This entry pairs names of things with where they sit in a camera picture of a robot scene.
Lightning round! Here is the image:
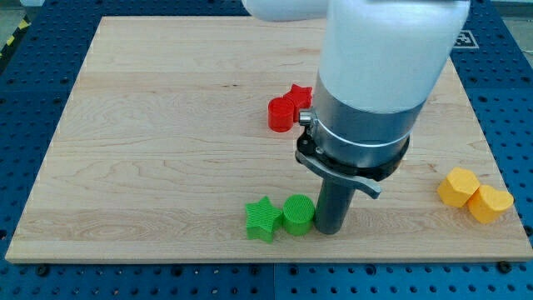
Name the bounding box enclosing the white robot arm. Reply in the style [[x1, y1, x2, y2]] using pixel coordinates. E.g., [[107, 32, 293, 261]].
[[242, 0, 471, 180]]

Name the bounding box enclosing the red cylinder block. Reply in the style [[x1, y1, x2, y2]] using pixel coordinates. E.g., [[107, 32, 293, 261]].
[[267, 97, 294, 133]]

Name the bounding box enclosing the red star block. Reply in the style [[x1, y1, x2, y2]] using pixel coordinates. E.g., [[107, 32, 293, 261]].
[[283, 83, 312, 123]]

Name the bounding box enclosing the green star block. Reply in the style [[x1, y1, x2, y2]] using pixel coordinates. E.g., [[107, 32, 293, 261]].
[[245, 196, 283, 243]]

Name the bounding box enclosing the green cylinder block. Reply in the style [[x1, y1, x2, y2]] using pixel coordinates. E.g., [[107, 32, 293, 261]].
[[282, 194, 315, 236]]

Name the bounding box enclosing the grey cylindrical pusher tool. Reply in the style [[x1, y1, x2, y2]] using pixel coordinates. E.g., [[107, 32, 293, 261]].
[[296, 151, 382, 234]]

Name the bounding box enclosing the wooden board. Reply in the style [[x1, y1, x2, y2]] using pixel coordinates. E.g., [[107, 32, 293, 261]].
[[6, 17, 532, 264]]

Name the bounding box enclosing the yellow hexagon block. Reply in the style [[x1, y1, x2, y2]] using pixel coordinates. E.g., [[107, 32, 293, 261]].
[[436, 167, 481, 208]]

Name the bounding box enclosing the yellow heart block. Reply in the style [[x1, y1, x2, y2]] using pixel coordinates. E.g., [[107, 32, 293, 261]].
[[467, 185, 515, 224]]

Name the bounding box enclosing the black white fiducial marker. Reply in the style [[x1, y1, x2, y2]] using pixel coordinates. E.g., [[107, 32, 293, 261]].
[[453, 30, 479, 49]]

